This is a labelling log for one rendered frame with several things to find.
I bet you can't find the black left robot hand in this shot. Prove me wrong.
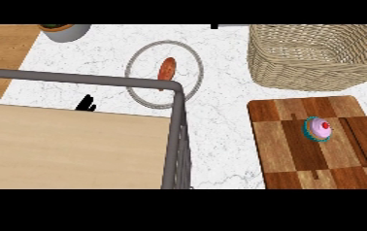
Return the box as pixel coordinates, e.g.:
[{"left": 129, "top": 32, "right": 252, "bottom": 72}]
[{"left": 74, "top": 93, "right": 98, "bottom": 113}]

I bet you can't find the pale wooden basket shelf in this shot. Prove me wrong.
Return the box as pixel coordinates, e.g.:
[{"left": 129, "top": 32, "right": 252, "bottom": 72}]
[{"left": 0, "top": 104, "right": 172, "bottom": 190}]

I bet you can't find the wicker basket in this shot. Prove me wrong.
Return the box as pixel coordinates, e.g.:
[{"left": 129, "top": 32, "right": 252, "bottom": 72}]
[{"left": 247, "top": 24, "right": 367, "bottom": 92}]

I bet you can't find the brown wooden cutting board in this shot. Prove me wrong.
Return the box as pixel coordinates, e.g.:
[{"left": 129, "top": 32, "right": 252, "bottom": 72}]
[{"left": 246, "top": 95, "right": 367, "bottom": 190}]

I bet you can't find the pink frosted cupcake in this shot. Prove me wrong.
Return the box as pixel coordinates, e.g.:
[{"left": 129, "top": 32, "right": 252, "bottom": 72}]
[{"left": 301, "top": 115, "right": 335, "bottom": 143}]

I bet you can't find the orange sweet potato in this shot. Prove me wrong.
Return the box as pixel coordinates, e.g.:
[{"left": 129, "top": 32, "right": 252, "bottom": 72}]
[{"left": 157, "top": 56, "right": 178, "bottom": 92}]

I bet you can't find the brown wooden panel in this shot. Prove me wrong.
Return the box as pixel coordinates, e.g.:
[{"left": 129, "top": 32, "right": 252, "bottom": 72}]
[{"left": 0, "top": 24, "right": 43, "bottom": 99}]

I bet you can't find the grey plant pot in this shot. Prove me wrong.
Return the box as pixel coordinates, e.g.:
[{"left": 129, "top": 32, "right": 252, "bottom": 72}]
[{"left": 37, "top": 24, "right": 94, "bottom": 44}]

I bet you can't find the white plate with grey rim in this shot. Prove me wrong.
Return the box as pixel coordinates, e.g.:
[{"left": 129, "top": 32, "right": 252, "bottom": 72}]
[{"left": 123, "top": 40, "right": 206, "bottom": 110}]

